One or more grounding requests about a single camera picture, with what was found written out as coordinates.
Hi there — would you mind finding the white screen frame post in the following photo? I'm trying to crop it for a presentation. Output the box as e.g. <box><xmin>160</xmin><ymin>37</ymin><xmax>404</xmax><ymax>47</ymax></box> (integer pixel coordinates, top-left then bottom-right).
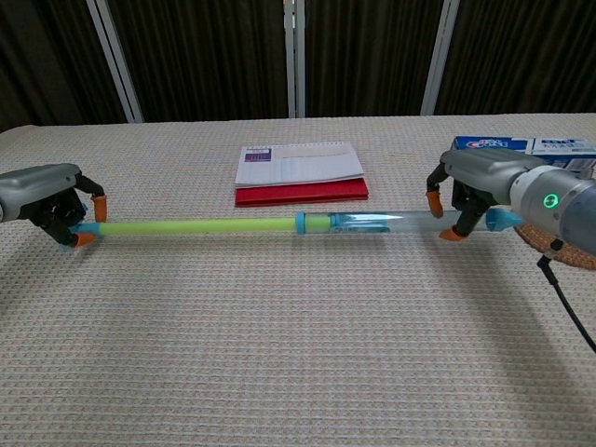
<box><xmin>420</xmin><ymin>0</ymin><xmax>462</xmax><ymax>116</ymax></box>
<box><xmin>85</xmin><ymin>0</ymin><xmax>144</xmax><ymax>124</ymax></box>
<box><xmin>282</xmin><ymin>0</ymin><xmax>307</xmax><ymax>119</ymax></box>

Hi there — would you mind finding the round woven rattan coaster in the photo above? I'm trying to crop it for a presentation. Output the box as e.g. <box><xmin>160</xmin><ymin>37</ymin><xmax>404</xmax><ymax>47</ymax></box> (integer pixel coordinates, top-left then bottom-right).
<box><xmin>514</xmin><ymin>222</ymin><xmax>596</xmax><ymax>272</ymax></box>

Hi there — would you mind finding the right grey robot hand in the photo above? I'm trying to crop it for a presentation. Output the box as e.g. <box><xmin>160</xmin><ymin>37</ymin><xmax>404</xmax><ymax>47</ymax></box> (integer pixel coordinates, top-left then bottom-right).
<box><xmin>425</xmin><ymin>148</ymin><xmax>546</xmax><ymax>242</ymax></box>

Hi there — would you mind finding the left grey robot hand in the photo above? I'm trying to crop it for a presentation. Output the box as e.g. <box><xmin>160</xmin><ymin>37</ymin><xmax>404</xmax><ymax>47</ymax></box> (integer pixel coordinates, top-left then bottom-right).
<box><xmin>0</xmin><ymin>162</ymin><xmax>109</xmax><ymax>251</ymax></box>

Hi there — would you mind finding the blue toothpaste box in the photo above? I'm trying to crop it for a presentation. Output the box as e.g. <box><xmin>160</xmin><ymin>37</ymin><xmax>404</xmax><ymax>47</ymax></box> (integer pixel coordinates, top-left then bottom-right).
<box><xmin>454</xmin><ymin>135</ymin><xmax>596</xmax><ymax>171</ymax></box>

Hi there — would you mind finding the beige woven tablecloth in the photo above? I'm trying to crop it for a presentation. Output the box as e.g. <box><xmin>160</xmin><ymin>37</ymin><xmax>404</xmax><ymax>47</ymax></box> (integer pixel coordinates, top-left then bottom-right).
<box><xmin>0</xmin><ymin>113</ymin><xmax>596</xmax><ymax>447</ymax></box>

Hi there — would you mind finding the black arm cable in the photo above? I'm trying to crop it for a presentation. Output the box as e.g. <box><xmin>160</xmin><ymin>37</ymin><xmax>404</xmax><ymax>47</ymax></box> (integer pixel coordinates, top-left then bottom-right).
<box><xmin>536</xmin><ymin>238</ymin><xmax>596</xmax><ymax>354</ymax></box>

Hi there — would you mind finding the white desk calendar red base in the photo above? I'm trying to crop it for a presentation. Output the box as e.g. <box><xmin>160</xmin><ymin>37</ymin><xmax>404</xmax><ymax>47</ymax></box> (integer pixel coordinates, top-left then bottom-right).
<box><xmin>234</xmin><ymin>141</ymin><xmax>370</xmax><ymax>209</ymax></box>

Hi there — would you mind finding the dark ribbed screen panel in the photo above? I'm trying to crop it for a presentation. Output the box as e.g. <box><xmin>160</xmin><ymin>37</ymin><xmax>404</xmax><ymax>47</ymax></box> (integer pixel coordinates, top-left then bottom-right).
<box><xmin>0</xmin><ymin>0</ymin><xmax>128</xmax><ymax>134</ymax></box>
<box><xmin>435</xmin><ymin>0</ymin><xmax>596</xmax><ymax>116</ymax></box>
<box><xmin>304</xmin><ymin>0</ymin><xmax>444</xmax><ymax>118</ymax></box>
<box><xmin>105</xmin><ymin>0</ymin><xmax>291</xmax><ymax>124</ymax></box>

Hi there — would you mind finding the clear plastic tube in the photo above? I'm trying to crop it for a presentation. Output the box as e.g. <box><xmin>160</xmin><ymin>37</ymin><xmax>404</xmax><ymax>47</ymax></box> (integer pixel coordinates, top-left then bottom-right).
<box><xmin>294</xmin><ymin>208</ymin><xmax>522</xmax><ymax>237</ymax></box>

